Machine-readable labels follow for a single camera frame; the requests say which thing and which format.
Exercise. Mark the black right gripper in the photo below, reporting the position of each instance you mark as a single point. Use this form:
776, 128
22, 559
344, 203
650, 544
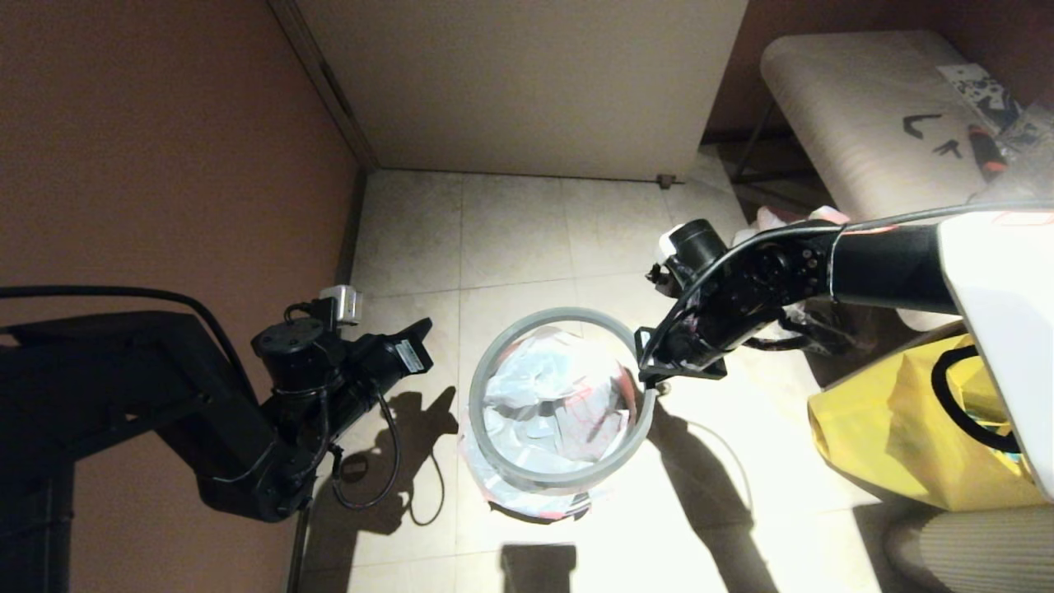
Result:
725, 321

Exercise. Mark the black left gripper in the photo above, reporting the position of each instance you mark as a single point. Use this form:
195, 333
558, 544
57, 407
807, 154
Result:
387, 366

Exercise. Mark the clear red-print plastic bag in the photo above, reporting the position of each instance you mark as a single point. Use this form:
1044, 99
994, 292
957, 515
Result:
535, 387

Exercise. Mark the used white bin liner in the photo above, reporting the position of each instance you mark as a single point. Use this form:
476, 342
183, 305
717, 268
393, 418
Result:
774, 218

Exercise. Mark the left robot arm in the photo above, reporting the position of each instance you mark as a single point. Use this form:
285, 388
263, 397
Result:
123, 387

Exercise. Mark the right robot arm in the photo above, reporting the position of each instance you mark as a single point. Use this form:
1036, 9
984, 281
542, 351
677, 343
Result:
889, 263

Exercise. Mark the yellow tote bag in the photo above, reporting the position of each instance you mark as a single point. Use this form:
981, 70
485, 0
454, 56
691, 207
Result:
873, 428

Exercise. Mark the small round floor disc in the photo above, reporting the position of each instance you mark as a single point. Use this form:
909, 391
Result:
354, 468

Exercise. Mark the crumpled clear plastic wrap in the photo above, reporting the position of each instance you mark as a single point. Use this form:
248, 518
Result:
832, 338

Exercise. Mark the small metal cabinet foot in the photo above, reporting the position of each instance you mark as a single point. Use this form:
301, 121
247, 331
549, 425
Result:
665, 183

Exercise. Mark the dark metal table leg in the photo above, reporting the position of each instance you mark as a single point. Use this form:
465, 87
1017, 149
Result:
751, 148

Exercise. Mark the white cabinet panel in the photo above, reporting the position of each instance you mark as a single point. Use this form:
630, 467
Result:
527, 82

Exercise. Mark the light wood-grain table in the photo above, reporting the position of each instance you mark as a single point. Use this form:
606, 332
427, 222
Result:
856, 140

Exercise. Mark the ribbed beige cushion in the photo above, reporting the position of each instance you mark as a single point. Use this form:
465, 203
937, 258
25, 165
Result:
980, 552

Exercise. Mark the black and red marker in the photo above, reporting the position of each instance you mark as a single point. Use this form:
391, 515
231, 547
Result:
986, 156

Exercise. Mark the printed white card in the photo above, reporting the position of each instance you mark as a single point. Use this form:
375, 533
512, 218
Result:
977, 92

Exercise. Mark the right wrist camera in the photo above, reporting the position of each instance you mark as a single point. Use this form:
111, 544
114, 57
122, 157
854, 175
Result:
696, 247

